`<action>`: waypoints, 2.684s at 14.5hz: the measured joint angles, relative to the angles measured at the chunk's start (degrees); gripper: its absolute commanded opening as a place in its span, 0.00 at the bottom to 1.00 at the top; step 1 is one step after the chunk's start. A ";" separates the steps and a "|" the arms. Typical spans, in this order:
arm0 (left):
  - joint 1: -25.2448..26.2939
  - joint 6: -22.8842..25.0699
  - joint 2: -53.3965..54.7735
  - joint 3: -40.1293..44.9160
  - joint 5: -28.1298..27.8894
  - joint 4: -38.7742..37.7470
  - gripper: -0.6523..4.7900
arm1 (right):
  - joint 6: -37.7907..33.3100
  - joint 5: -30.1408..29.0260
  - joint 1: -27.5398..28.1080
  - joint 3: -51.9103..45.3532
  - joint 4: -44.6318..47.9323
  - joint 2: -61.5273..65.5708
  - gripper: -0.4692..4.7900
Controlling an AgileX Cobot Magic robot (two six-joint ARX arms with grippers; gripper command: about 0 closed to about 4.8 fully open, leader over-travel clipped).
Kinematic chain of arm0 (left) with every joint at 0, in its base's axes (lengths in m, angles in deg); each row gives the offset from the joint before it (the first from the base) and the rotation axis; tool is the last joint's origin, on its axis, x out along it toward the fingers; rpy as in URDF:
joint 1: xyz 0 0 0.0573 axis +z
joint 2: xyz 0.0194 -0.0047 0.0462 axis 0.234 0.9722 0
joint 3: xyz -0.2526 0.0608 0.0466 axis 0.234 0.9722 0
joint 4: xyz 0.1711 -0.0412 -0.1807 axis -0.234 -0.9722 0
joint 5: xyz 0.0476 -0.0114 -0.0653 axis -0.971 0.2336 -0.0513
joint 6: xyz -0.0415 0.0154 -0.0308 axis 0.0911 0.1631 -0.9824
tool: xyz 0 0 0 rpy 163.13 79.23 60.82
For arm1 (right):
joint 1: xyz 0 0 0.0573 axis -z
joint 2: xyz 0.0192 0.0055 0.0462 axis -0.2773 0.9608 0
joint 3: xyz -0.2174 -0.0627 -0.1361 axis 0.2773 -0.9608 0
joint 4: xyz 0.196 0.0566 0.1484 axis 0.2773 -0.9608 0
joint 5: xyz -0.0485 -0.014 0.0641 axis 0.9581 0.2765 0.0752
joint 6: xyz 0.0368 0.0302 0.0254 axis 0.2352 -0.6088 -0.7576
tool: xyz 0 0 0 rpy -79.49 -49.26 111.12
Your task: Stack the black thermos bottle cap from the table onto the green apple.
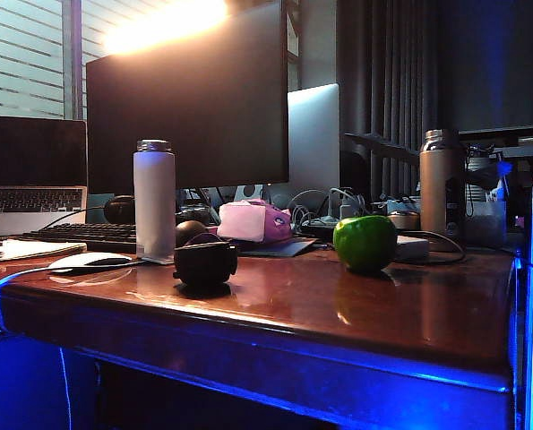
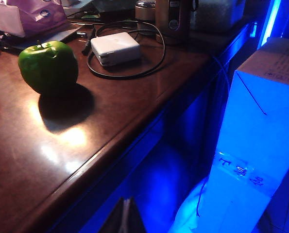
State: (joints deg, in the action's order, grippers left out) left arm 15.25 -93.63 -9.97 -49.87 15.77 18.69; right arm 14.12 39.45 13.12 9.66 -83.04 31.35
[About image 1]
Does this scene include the green apple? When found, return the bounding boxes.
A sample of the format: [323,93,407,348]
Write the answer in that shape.
[332,215,399,274]

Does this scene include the white thermos bottle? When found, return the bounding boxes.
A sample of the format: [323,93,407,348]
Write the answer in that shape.
[133,139,176,262]

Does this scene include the grey metal thermos bottle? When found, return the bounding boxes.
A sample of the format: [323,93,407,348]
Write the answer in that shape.
[418,128,467,239]

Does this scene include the pink plush tissue box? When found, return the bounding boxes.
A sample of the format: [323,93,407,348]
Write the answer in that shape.
[216,198,294,244]

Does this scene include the dark flat pad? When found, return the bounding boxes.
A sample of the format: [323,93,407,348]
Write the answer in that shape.
[237,236,320,258]

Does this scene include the white power strip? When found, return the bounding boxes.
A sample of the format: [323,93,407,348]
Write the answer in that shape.
[300,214,339,230]

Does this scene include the dark round ball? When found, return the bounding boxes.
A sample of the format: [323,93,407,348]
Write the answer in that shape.
[175,219,210,247]

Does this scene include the silver monitor back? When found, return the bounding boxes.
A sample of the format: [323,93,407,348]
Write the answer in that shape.
[287,82,341,199]

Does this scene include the large black monitor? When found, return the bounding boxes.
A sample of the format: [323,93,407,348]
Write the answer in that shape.
[85,0,291,196]

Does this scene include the round metal tin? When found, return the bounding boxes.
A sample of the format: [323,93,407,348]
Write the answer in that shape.
[387,210,422,231]

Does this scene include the black round speaker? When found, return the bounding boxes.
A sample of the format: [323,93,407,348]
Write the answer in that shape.
[103,194,136,224]

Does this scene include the white power adapter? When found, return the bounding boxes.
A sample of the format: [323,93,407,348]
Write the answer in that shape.
[394,235,430,262]

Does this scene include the black keyboard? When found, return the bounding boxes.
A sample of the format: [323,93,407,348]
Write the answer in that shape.
[16,221,138,254]

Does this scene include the white computer mouse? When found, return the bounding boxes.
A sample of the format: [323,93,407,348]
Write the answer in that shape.
[47,252,133,275]

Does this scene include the clear plastic container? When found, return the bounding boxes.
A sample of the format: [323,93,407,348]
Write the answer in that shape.
[464,198,508,246]

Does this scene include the white paper notebook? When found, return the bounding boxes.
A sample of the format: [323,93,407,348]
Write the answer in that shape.
[0,237,89,265]

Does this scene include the open silver laptop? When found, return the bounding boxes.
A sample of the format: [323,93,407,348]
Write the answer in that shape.
[0,115,90,237]

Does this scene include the black shelf board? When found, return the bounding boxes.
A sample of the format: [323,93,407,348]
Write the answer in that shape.
[457,124,533,150]

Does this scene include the white window blinds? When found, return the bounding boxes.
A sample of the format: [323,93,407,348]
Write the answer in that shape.
[0,0,159,121]

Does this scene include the coiled white cable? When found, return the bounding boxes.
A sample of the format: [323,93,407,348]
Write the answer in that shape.
[287,189,335,225]

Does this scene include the thin black cable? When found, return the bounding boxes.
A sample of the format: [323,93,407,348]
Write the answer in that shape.
[35,205,115,232]

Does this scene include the white charging cable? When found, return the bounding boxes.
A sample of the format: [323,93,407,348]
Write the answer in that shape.
[0,263,74,430]

